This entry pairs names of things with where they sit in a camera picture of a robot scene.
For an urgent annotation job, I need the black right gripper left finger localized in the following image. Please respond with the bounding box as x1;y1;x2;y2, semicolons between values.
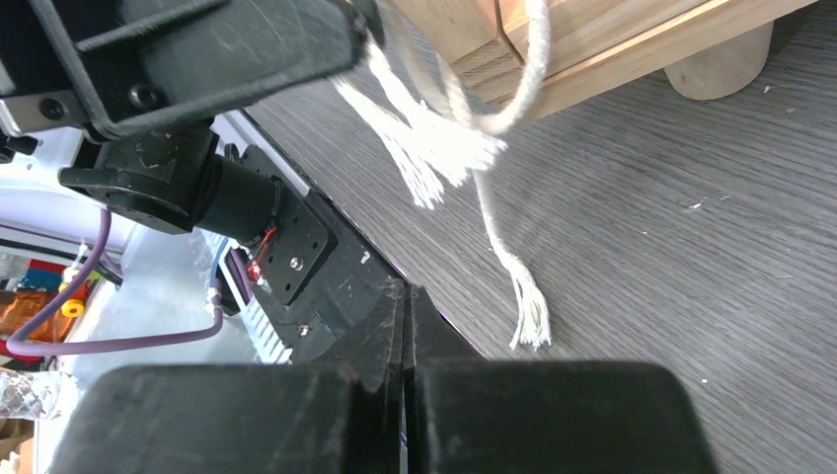
51;279;406;473

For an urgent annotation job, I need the pink unicorn print cushion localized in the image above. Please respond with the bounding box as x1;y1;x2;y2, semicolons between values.
330;1;552;349

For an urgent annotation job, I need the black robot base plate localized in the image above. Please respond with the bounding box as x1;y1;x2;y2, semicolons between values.
213;112;403;363

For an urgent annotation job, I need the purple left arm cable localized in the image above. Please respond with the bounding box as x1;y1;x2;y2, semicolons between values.
5;207;227;358

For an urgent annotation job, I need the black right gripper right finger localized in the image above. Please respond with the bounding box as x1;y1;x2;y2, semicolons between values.
404;286;719;473

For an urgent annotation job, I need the wooden slatted pet bed frame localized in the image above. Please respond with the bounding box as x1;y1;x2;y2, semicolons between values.
395;1;806;120

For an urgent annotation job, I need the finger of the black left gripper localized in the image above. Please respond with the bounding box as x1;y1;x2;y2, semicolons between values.
26;1;385;141

